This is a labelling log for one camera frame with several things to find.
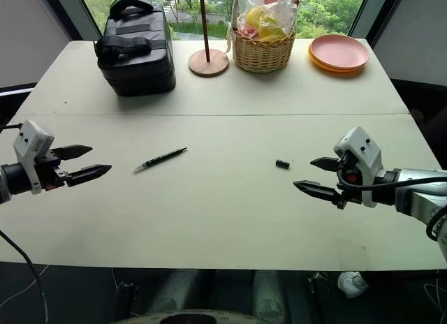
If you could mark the yellow toy fruit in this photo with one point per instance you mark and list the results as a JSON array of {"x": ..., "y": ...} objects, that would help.
[{"x": 262, "y": 22}]

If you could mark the black table clamp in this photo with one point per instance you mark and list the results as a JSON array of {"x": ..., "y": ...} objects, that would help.
[{"x": 125, "y": 297}]

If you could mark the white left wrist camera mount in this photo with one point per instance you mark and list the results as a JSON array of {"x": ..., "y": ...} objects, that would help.
[{"x": 32, "y": 139}]

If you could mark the grey rounded robot leg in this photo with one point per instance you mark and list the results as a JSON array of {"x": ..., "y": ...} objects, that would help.
[
  {"x": 176, "y": 292},
  {"x": 269, "y": 296}
]

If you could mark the wooden stand with pole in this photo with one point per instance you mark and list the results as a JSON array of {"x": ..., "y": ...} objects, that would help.
[{"x": 208, "y": 63}]

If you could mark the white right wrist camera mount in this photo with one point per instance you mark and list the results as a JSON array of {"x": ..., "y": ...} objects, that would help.
[{"x": 365, "y": 160}]

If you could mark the dark rounded robot torso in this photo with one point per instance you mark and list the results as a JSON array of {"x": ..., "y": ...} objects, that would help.
[{"x": 190, "y": 318}]

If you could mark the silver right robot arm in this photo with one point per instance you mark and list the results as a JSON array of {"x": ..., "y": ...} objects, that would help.
[{"x": 415, "y": 195}]

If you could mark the pink plate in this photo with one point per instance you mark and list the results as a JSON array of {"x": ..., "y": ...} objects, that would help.
[{"x": 338, "y": 51}]

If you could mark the black zippered carry bag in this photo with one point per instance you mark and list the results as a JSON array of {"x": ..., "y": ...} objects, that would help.
[{"x": 138, "y": 55}]

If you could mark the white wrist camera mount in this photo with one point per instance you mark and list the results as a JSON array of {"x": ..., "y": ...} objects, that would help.
[
  {"x": 365, "y": 160},
  {"x": 32, "y": 139}
]

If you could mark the black pen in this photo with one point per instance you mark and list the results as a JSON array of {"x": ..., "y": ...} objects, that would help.
[{"x": 161, "y": 159}]

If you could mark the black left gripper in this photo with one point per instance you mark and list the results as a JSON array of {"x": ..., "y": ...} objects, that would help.
[{"x": 49, "y": 175}]

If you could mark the woven wicker basket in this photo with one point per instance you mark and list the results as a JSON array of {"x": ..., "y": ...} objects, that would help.
[{"x": 263, "y": 53}]

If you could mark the clear plastic bag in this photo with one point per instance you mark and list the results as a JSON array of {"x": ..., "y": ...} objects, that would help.
[{"x": 279, "y": 6}]

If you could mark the white shoe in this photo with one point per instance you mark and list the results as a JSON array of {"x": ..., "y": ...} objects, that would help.
[{"x": 352, "y": 285}]

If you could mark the black pen cap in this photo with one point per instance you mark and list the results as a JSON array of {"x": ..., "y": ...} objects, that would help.
[{"x": 283, "y": 163}]

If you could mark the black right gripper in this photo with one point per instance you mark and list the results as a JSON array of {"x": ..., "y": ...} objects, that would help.
[{"x": 351, "y": 195}]

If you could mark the orange plate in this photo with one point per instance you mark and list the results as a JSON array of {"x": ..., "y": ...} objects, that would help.
[{"x": 335, "y": 72}]

